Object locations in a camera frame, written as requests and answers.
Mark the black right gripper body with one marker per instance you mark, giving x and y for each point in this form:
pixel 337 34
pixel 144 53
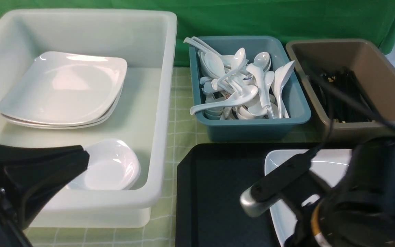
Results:
pixel 359 211

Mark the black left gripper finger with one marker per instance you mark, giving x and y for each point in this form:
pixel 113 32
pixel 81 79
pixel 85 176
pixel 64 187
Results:
pixel 31 177

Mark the large white square plate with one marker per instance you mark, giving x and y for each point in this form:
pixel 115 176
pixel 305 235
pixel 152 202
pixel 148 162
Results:
pixel 330 165

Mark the white bowl tray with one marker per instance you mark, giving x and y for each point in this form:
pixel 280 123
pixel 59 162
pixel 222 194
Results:
pixel 112 156

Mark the white soup spoon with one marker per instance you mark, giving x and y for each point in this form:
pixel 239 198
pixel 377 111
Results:
pixel 282 75
pixel 203 46
pixel 236 99
pixel 238 61

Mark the lower white plate in tub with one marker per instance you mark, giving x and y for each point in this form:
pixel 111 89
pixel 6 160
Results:
pixel 98 121

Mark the white plate in tub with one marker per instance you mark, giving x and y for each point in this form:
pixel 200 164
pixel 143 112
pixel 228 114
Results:
pixel 65 89
pixel 98 121

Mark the top white plate in tub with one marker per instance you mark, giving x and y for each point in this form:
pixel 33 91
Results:
pixel 65 89

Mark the small white bowl in tub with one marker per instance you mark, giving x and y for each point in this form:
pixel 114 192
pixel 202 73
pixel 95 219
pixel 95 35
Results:
pixel 103 181

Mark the brown plastic chopstick bin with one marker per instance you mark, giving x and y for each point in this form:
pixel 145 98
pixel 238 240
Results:
pixel 373 70

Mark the large white plastic tub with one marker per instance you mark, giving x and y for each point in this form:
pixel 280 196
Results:
pixel 146 40

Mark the white soup spoon upright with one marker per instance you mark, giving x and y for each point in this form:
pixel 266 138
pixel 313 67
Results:
pixel 282 75

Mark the green checked tablecloth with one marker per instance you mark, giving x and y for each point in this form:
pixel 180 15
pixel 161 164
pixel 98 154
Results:
pixel 184 132

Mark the black serving tray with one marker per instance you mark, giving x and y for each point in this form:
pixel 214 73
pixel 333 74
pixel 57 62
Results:
pixel 211 179

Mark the white soup spoon front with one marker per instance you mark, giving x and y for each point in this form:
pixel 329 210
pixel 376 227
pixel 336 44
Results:
pixel 236 99

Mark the green backdrop cloth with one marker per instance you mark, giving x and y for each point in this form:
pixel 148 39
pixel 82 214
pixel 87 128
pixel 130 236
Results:
pixel 286 20

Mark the white soup spoon top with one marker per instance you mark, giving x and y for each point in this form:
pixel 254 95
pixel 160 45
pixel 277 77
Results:
pixel 203 46

